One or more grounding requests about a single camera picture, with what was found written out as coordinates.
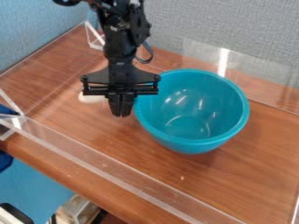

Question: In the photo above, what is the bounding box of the white brown toy mushroom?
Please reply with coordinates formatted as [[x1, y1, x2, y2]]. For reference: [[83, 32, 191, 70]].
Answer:
[[79, 93, 108, 104]]

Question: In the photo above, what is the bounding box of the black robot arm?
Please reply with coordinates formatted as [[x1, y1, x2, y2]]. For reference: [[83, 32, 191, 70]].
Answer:
[[52, 0, 162, 117]]

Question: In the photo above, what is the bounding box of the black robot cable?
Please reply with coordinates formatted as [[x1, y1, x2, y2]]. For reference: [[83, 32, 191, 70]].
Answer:
[[135, 41, 155, 65]]

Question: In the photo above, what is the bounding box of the black white device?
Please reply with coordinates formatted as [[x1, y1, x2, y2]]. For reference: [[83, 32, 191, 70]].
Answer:
[[0, 203, 34, 224]]

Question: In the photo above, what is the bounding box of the blue plastic bowl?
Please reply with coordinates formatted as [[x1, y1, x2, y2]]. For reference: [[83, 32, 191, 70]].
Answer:
[[135, 68, 250, 154]]

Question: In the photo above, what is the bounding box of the clear acrylic left bracket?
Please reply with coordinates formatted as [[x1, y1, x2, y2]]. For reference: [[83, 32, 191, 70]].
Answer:
[[0, 88, 24, 141]]

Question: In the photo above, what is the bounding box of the clear acrylic front barrier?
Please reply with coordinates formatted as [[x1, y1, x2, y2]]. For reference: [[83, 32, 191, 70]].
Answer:
[[15, 117, 245, 224]]

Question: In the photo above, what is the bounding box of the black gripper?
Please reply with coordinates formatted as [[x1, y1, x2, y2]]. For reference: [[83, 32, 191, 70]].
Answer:
[[80, 59, 162, 117]]

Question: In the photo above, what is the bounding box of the metal table leg frame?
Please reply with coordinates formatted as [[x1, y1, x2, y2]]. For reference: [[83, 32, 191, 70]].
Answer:
[[48, 195, 99, 224]]

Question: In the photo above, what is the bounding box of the blue cloth object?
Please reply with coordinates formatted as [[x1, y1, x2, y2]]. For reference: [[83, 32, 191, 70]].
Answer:
[[0, 103, 18, 172]]

